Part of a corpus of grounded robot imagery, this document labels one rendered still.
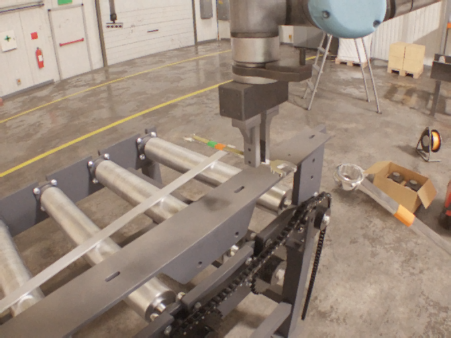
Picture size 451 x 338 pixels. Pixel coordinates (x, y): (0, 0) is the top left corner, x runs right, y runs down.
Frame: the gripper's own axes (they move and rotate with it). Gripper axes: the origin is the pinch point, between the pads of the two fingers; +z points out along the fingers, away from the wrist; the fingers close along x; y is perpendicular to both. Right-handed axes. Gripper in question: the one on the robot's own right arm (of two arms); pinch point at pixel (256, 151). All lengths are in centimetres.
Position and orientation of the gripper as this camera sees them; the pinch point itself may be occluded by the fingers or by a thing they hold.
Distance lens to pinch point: 55.6
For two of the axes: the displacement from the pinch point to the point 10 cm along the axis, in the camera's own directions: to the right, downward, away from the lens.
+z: 0.5, 8.6, 5.0
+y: -7.5, -3.0, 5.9
